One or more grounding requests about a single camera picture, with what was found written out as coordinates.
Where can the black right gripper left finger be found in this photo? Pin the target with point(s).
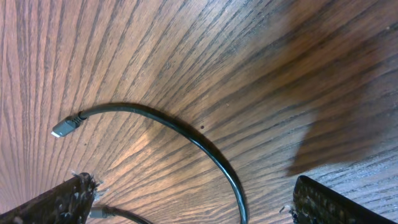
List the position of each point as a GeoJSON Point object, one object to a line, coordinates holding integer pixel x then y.
{"type": "Point", "coordinates": [69, 202]}

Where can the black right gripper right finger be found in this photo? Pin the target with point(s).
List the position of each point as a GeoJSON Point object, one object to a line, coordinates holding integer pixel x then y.
{"type": "Point", "coordinates": [314, 203]}

